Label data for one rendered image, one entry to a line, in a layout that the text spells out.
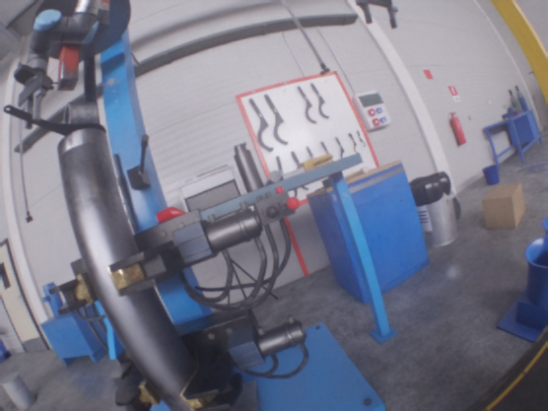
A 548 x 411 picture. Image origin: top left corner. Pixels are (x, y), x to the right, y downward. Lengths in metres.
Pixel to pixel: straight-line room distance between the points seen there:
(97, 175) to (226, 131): 2.22
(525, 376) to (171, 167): 3.18
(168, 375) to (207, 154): 2.42
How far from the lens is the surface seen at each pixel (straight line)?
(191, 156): 2.86
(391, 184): 1.89
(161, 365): 0.86
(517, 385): 0.83
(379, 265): 1.87
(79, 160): 0.86
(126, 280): 0.70
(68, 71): 1.42
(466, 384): 1.22
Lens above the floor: 1.00
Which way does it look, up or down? 1 degrees down
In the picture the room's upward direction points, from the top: 21 degrees counter-clockwise
